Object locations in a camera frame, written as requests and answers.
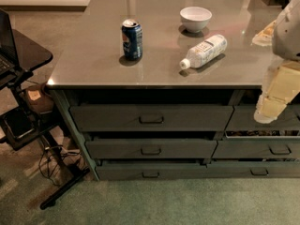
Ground grey drawer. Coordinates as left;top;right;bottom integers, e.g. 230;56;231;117
205;161;300;178
213;138;300;158
85;139;217;159
69;104;233;132
96;160;207;180
226;105;300;131

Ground grey drawer cabinet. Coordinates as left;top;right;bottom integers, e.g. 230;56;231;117
48;0;300;180

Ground white plastic bottle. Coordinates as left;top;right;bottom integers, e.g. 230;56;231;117
179;35;227;69

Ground white bowl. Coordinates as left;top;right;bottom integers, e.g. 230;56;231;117
180;7;212;33

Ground blue soda can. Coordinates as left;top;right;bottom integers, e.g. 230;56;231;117
121;19;143;61

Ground brown bag under stand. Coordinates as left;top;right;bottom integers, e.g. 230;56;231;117
24;83;54;115

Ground black laptop stand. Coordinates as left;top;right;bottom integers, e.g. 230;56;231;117
1;30;90;210

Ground black laptop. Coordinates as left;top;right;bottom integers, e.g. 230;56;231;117
0;9;19;76

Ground black cables on floor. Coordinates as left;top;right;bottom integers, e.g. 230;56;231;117
37;134;83;188

